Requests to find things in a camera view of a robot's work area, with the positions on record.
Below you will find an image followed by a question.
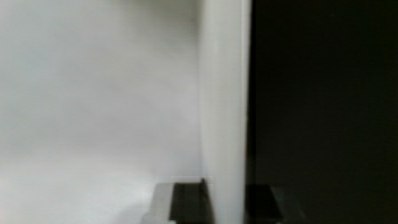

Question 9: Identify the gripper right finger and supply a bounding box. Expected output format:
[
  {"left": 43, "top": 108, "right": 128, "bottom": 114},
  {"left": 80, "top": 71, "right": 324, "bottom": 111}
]
[{"left": 245, "top": 185, "right": 297, "bottom": 224}]

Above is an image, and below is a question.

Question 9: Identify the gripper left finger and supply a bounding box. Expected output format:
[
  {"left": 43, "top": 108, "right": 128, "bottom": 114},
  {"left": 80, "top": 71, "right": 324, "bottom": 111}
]
[{"left": 144, "top": 180, "right": 212, "bottom": 224}]

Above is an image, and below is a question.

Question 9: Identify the white square tabletop part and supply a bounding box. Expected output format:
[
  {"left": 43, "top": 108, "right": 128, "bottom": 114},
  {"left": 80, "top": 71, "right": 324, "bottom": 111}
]
[{"left": 0, "top": 0, "right": 251, "bottom": 224}]

